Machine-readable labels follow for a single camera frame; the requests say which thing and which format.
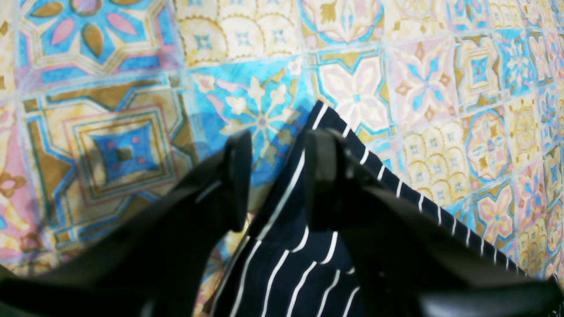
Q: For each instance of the navy white striped T-shirt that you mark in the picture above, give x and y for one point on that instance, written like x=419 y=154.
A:
x=284 y=269

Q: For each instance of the patterned tile tablecloth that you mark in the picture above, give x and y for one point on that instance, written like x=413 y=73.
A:
x=105 y=104

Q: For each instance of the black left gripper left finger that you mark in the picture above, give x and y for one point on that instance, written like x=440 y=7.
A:
x=152 y=265

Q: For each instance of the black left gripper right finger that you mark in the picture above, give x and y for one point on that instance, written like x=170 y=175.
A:
x=407 y=265

